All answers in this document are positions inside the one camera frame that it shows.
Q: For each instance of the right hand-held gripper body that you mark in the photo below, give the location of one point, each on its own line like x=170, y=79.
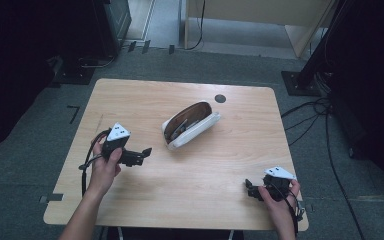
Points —
x=278, y=185

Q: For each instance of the person's left hand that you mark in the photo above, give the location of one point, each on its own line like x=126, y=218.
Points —
x=105, y=173

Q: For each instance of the dark curtain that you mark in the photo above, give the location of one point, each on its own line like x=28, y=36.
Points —
x=373, y=83
x=10, y=66

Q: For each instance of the black round table grommet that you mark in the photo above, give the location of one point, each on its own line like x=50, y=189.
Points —
x=220, y=98

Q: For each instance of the white and brown pencil case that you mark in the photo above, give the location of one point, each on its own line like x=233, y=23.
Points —
x=190, y=125

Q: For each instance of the black stand with square base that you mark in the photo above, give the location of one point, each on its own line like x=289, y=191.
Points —
x=305, y=83

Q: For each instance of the white table leg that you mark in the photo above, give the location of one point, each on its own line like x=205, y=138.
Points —
x=120, y=234
x=231, y=235

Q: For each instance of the black cabinet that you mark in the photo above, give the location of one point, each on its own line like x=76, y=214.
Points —
x=113, y=26

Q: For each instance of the black flat stand base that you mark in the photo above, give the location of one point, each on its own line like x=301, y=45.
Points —
x=75, y=75

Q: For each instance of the person's right hand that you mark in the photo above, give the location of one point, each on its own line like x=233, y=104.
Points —
x=280, y=210

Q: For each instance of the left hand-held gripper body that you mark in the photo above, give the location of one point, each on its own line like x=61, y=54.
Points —
x=115, y=143

